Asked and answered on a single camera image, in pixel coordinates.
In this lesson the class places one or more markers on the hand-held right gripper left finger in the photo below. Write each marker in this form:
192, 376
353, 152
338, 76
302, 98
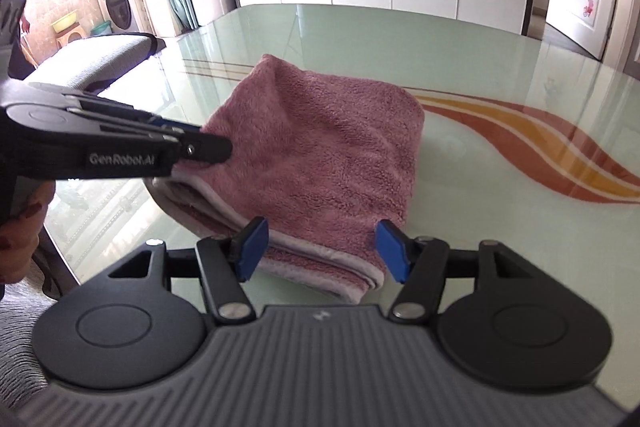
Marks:
252, 247

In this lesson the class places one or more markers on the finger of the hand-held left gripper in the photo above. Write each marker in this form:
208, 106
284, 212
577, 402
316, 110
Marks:
120, 109
205, 149

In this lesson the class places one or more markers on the pink towel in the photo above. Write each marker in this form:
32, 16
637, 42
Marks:
320, 147

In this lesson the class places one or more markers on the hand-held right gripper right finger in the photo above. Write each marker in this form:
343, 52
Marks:
392, 249

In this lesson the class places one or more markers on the grey upholstered chair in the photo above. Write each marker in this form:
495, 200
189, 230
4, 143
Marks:
90, 57

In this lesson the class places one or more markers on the person's left hand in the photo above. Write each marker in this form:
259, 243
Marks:
20, 247

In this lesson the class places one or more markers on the teal bucket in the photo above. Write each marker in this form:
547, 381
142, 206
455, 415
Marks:
101, 30

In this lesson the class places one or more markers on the person's dark clothing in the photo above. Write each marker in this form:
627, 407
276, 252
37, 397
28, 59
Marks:
10, 27

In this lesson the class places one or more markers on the wooden stool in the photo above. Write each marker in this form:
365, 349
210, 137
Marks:
70, 39

